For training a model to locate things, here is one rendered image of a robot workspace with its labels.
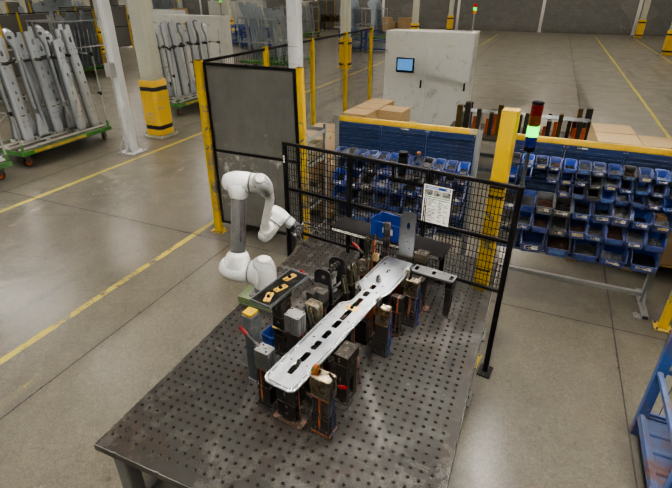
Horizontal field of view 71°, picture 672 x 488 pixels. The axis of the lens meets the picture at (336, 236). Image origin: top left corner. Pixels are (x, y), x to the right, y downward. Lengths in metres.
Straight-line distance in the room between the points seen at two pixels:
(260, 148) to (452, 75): 4.93
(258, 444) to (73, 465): 1.50
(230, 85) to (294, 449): 3.76
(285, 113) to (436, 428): 3.38
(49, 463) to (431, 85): 7.98
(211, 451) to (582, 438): 2.43
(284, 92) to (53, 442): 3.44
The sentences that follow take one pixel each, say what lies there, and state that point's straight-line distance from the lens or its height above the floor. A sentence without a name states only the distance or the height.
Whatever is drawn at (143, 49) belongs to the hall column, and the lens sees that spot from 10.07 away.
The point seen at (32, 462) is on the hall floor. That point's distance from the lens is 3.80.
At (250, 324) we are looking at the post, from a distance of 2.51.
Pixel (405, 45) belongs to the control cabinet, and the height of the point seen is 1.76.
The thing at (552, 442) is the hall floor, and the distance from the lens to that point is 3.68.
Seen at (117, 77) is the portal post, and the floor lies 1.33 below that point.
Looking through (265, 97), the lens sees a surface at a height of 1.69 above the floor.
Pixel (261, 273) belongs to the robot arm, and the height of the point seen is 0.96.
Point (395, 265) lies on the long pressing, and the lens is 3.20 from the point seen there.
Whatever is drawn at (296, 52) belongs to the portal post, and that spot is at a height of 1.88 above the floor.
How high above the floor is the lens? 2.64
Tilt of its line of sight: 28 degrees down
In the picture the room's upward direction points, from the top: straight up
